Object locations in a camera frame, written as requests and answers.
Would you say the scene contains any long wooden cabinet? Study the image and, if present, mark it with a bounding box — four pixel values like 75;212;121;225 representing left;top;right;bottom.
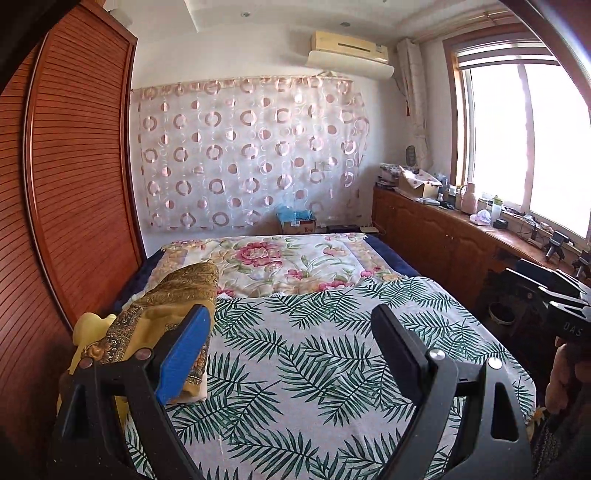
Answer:
372;185;591;301

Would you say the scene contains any round waste bin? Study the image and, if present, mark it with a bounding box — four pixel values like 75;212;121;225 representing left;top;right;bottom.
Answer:
488;302;516;326

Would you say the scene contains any yellow plush toy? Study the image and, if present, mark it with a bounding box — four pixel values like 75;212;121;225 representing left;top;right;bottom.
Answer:
55;313;134;428

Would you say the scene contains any floral quilt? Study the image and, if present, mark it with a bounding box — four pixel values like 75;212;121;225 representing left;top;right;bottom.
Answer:
124;233;407;301

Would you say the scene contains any wooden framed window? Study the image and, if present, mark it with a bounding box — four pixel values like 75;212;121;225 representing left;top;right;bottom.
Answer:
443;32;591;241

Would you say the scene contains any tied white window curtain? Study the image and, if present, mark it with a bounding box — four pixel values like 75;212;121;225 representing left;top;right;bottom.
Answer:
397;39;428;162

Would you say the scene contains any open cardboard box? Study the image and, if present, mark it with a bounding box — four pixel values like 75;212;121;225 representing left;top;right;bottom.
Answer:
398;167;441;199

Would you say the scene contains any golden patterned garment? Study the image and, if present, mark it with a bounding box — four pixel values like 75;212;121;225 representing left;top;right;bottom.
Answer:
81;263;220;402

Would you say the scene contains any stack of small boxes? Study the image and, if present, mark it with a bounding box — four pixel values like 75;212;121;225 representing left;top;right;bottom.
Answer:
378;162;402;188

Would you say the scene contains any circle pattern sheer curtain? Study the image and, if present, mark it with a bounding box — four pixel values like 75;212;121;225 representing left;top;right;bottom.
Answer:
131;78;370;232

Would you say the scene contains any palm leaf print sheet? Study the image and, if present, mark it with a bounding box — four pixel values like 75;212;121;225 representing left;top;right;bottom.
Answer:
122;276;539;480

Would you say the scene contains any white air deflector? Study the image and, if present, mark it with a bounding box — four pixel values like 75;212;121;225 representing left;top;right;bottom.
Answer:
307;50;395;80

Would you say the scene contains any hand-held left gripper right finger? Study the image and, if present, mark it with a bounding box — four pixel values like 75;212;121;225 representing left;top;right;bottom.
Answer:
370;304;534;480

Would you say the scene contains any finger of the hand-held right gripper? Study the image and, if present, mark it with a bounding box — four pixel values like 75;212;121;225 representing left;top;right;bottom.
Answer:
502;269;591;309
515;258;591;291

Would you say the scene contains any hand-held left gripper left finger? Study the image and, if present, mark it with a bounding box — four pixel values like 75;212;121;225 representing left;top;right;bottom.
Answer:
46;305;212;480

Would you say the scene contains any wall air conditioner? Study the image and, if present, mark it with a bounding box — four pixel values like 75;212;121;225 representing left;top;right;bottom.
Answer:
310;30;389;64

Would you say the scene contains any person's right hand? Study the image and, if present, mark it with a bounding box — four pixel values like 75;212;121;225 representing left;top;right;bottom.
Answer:
545;339;591;416

